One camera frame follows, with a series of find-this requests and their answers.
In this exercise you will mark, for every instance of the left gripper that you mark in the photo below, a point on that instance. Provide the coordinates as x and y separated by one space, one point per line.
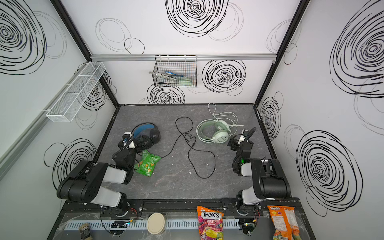
140 141

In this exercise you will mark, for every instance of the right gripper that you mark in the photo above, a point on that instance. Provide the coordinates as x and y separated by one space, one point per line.
240 143

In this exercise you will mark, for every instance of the black blue headphones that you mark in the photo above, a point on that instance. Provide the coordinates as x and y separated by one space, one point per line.
146 135

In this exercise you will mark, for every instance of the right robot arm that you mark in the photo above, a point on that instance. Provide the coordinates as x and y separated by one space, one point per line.
268 177

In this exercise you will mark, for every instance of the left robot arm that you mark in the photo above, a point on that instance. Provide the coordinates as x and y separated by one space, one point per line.
84 183

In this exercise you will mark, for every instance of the mint green headphones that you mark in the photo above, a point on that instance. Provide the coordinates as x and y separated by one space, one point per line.
221 134

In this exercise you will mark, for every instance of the green snack bag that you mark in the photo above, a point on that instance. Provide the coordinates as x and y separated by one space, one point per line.
147 164

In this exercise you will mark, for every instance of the round beige lid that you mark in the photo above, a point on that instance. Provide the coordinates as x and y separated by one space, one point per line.
156 224

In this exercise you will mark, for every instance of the Fox's fruits candy bag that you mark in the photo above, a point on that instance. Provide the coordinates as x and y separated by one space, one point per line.
210 224

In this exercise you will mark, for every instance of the orange snack bag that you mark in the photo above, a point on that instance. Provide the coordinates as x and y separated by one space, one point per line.
285 222

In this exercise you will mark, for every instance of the green item in basket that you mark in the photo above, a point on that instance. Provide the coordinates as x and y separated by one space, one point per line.
185 81

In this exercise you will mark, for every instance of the small dark jar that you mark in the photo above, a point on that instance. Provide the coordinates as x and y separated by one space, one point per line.
85 232

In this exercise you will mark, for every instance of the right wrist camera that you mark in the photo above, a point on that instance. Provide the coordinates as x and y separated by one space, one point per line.
244 133

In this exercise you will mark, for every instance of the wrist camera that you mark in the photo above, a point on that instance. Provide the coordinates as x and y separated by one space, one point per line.
244 133
126 136

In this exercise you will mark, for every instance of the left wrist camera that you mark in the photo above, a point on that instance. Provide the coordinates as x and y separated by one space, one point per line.
126 136

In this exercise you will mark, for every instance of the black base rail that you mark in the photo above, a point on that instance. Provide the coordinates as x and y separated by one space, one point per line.
230 207

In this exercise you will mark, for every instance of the white wire shelf basket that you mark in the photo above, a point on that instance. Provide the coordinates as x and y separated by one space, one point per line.
83 91

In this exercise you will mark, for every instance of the blue handled tool in basket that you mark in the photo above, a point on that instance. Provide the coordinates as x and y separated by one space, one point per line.
172 75

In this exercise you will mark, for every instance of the black wire basket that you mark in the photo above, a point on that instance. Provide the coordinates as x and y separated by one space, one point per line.
186 68

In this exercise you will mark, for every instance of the aluminium wall rail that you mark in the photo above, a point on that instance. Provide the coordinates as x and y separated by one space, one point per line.
182 57

